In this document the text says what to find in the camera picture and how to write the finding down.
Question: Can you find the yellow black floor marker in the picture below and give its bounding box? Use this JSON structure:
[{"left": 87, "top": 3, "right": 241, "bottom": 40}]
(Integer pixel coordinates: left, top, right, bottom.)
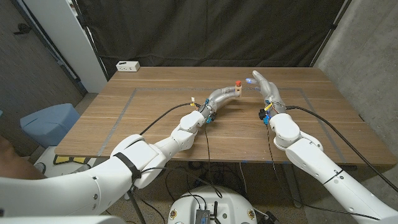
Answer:
[{"left": 52, "top": 155, "right": 91, "bottom": 165}]

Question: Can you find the grey finned module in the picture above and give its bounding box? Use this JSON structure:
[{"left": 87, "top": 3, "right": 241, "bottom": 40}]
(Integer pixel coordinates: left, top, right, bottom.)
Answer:
[{"left": 195, "top": 208, "right": 211, "bottom": 224}]

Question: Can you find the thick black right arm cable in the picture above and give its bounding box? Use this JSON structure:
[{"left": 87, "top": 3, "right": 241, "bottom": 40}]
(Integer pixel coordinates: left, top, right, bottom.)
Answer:
[{"left": 285, "top": 105, "right": 398, "bottom": 193}]

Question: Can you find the black backdrop stand pole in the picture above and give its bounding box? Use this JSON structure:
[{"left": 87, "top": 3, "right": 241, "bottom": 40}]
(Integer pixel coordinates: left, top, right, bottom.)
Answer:
[
  {"left": 70, "top": 0, "right": 109, "bottom": 82},
  {"left": 309, "top": 0, "right": 354, "bottom": 68}
]

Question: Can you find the white floor board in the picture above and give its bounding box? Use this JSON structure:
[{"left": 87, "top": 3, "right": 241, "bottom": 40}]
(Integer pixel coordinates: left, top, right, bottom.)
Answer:
[{"left": 32, "top": 146, "right": 94, "bottom": 175}]

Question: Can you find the black floor cable bundle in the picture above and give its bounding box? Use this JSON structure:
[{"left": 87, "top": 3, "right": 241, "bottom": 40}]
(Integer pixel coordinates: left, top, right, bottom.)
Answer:
[{"left": 164, "top": 161, "right": 248, "bottom": 203}]

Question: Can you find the person's bare leg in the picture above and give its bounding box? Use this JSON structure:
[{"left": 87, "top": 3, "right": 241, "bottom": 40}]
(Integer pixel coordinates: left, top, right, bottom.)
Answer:
[{"left": 0, "top": 135, "right": 47, "bottom": 180}]

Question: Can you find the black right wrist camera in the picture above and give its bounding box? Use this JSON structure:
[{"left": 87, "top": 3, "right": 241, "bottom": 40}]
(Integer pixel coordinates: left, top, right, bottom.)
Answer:
[{"left": 258, "top": 108, "right": 271, "bottom": 126}]

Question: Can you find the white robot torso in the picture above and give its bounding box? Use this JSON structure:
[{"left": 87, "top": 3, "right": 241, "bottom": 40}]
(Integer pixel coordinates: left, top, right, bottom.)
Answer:
[{"left": 167, "top": 185, "right": 258, "bottom": 224}]

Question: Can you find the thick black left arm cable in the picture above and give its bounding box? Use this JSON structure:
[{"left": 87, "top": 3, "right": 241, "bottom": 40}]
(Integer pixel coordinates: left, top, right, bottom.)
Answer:
[{"left": 139, "top": 101, "right": 201, "bottom": 136}]

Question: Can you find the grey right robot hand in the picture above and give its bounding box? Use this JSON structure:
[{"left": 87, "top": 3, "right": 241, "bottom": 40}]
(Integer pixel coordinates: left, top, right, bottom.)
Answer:
[{"left": 245, "top": 70, "right": 287, "bottom": 116}]

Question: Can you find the grey table leg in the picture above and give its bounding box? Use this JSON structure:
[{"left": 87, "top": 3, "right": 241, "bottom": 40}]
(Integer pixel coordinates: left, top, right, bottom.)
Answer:
[{"left": 281, "top": 164, "right": 303, "bottom": 208}]

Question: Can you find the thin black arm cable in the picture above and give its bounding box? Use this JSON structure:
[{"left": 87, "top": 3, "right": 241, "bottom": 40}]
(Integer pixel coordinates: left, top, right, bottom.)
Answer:
[
  {"left": 266, "top": 123, "right": 382, "bottom": 221},
  {"left": 133, "top": 123, "right": 224, "bottom": 200}
]

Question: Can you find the black backdrop curtain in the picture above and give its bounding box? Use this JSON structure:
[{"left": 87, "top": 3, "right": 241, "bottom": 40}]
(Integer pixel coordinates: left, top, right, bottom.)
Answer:
[{"left": 76, "top": 0, "right": 346, "bottom": 80}]

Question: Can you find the blue stool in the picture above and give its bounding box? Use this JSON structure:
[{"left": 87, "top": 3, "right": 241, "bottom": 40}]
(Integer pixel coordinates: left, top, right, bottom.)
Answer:
[{"left": 19, "top": 103, "right": 81, "bottom": 149}]

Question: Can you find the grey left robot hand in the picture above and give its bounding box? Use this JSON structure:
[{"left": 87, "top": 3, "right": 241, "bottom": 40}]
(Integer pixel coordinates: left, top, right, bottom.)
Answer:
[{"left": 198, "top": 86, "right": 243, "bottom": 118}]

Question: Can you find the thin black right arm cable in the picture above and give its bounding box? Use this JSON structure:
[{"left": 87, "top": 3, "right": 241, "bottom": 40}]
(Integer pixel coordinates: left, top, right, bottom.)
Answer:
[{"left": 266, "top": 123, "right": 382, "bottom": 221}]

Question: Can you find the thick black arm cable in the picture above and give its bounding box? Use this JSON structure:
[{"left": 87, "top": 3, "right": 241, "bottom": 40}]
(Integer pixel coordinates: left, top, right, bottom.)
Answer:
[
  {"left": 285, "top": 105, "right": 398, "bottom": 193},
  {"left": 139, "top": 101, "right": 201, "bottom": 136}
]

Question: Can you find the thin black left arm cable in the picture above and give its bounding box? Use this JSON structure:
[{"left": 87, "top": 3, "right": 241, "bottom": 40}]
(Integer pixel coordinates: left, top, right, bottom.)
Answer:
[{"left": 133, "top": 123, "right": 224, "bottom": 200}]

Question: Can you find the white floor cable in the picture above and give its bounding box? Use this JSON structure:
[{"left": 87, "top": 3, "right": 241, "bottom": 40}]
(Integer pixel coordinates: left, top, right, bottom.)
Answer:
[{"left": 238, "top": 162, "right": 249, "bottom": 200}]

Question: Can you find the black door handle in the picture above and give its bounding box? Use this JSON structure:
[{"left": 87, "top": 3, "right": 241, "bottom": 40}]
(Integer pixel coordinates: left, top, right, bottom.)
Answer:
[{"left": 13, "top": 22, "right": 32, "bottom": 35}]

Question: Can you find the white power strip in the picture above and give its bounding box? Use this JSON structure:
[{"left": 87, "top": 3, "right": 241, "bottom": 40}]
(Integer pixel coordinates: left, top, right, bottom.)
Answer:
[{"left": 116, "top": 60, "right": 141, "bottom": 73}]

